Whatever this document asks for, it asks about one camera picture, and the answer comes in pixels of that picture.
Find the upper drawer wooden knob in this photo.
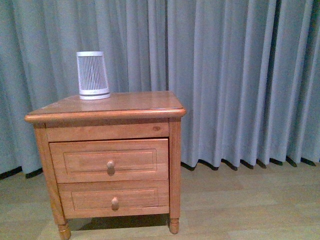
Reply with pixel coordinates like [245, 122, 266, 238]
[107, 160, 115, 176]

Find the drawer wooden knob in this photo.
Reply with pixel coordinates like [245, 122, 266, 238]
[107, 160, 115, 176]
[111, 197, 119, 211]

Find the lower drawer wooden knob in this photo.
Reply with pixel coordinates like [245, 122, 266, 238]
[111, 197, 119, 211]

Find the wooden nightstand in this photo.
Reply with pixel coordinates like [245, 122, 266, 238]
[25, 91, 186, 240]

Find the white ribbed air purifier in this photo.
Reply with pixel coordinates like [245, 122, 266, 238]
[76, 51, 111, 100]

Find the grey curtain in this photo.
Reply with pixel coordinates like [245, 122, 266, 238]
[0, 0, 320, 177]

